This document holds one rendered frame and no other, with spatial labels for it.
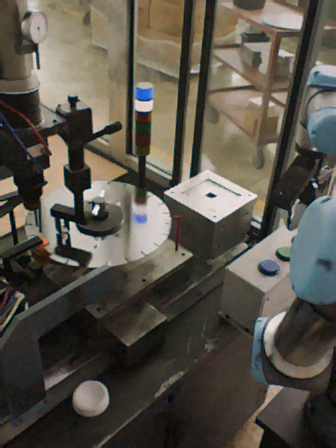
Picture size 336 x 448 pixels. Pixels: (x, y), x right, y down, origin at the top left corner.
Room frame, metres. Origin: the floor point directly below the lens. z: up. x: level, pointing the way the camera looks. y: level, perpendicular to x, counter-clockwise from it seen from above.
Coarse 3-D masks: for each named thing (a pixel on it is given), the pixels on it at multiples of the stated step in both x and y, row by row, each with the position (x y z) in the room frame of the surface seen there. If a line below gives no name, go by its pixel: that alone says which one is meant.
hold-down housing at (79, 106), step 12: (72, 96) 0.83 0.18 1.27; (60, 108) 0.83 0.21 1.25; (72, 108) 0.83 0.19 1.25; (84, 108) 0.83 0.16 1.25; (72, 120) 0.81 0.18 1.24; (84, 120) 0.83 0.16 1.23; (72, 132) 0.81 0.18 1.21; (84, 132) 0.82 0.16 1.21; (72, 144) 0.82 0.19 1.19; (84, 144) 0.83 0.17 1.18; (72, 156) 0.82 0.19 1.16; (72, 168) 0.82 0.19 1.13; (84, 168) 0.83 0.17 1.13; (72, 180) 0.81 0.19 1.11; (84, 180) 0.83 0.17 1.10; (72, 192) 0.81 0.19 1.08
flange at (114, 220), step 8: (88, 208) 0.93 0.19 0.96; (112, 208) 0.94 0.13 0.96; (96, 216) 0.89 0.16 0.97; (104, 216) 0.89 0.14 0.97; (112, 216) 0.91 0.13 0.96; (120, 216) 0.91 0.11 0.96; (88, 224) 0.87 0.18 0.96; (96, 224) 0.87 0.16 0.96; (104, 224) 0.88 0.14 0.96; (112, 224) 0.88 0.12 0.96; (120, 224) 0.89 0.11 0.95; (88, 232) 0.86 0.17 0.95; (96, 232) 0.85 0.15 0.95; (104, 232) 0.86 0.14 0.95
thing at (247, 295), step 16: (272, 240) 0.94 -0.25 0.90; (288, 240) 0.94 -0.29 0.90; (256, 256) 0.88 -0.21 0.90; (272, 256) 0.88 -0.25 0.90; (240, 272) 0.82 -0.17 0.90; (256, 272) 0.82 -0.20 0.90; (288, 272) 0.83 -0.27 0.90; (224, 288) 0.83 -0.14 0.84; (240, 288) 0.80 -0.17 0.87; (256, 288) 0.77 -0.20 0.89; (272, 288) 0.78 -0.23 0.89; (288, 288) 0.85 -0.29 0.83; (224, 304) 0.82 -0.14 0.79; (240, 304) 0.80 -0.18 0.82; (256, 304) 0.77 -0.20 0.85; (272, 304) 0.80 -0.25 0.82; (288, 304) 0.87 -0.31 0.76; (240, 320) 0.79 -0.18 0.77; (256, 320) 0.76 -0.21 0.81
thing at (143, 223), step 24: (96, 192) 1.02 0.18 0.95; (120, 192) 1.02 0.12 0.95; (144, 192) 1.03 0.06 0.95; (48, 216) 0.91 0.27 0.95; (144, 216) 0.93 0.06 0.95; (168, 216) 0.94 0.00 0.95; (48, 240) 0.82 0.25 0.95; (72, 240) 0.82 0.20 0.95; (96, 240) 0.83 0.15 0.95; (120, 240) 0.84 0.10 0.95; (144, 240) 0.84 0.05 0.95; (72, 264) 0.75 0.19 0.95; (96, 264) 0.75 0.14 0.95; (120, 264) 0.76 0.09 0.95
